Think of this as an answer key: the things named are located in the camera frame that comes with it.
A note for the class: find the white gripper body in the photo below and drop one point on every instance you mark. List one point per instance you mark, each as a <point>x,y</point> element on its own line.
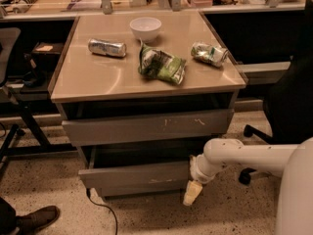
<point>197,171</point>

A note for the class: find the brown shoe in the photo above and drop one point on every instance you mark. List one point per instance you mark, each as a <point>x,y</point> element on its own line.
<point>37,220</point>

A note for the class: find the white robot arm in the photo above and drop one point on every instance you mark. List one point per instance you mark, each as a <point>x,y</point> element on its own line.
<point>293,163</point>

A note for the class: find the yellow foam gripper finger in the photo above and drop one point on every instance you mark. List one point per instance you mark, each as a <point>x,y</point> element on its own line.
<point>192,192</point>

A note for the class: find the grey top drawer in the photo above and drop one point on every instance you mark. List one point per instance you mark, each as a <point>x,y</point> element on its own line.
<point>115,130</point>

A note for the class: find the grey drawer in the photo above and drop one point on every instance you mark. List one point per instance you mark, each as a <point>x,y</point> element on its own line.
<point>116,167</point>
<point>138,190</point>
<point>115,130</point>

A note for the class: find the black box with label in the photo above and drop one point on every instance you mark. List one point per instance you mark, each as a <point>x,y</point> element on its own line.
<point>46,55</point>

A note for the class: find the white bowl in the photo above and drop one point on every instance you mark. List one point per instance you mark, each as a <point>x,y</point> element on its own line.
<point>145,29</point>

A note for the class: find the grey drawer cabinet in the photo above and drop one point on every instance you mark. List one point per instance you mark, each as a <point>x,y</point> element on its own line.
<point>96,86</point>

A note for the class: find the green chip bag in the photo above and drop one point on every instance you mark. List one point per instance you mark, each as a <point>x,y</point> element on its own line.
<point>157,64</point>

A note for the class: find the silver soda can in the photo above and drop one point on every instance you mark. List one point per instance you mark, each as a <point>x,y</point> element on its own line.
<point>107,48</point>

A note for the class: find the grey bottom drawer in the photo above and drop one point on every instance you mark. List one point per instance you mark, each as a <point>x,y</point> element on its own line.
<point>138,190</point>

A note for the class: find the black office chair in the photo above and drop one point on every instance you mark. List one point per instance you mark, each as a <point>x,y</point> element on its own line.
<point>288,105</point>

